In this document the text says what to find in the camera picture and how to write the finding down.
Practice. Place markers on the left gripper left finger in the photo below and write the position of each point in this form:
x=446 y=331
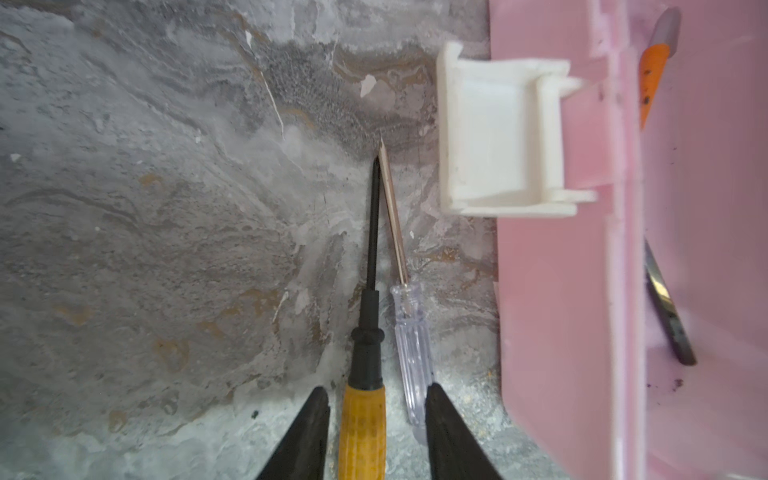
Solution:
x=301 y=454

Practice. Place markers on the clear handled screwdriver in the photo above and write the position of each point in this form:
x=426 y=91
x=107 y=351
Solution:
x=411 y=329

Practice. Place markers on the pink plastic tool box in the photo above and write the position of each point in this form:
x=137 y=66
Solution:
x=545 y=138

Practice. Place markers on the orange handled screwdriver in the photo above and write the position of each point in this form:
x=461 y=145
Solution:
x=362 y=441

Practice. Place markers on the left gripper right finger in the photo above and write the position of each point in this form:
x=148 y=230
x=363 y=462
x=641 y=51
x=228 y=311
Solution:
x=454 y=453

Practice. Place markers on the black hex key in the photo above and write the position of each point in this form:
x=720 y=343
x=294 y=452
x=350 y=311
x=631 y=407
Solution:
x=666 y=310

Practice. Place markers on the orange handled hex key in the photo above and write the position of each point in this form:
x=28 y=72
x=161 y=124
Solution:
x=662 y=45

